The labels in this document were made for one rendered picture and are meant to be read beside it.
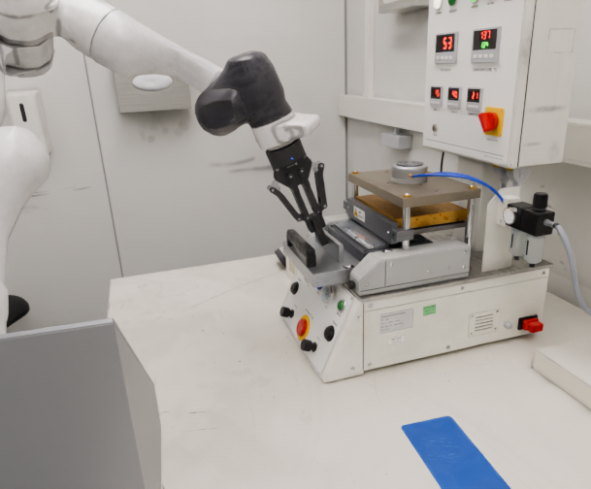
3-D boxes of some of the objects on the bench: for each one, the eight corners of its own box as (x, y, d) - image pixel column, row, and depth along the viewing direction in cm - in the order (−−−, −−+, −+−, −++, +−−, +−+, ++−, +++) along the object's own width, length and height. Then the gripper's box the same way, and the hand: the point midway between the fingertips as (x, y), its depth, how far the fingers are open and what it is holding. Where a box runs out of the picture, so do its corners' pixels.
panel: (280, 313, 130) (307, 248, 126) (320, 377, 103) (355, 297, 99) (274, 311, 129) (300, 246, 125) (311, 375, 102) (346, 295, 98)
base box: (454, 279, 146) (458, 224, 140) (551, 342, 112) (563, 273, 106) (279, 311, 132) (275, 251, 126) (330, 395, 98) (328, 317, 92)
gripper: (305, 127, 104) (343, 224, 114) (248, 154, 103) (292, 250, 112) (315, 131, 97) (355, 234, 107) (256, 160, 96) (302, 262, 105)
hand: (317, 229), depth 108 cm, fingers closed, pressing on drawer
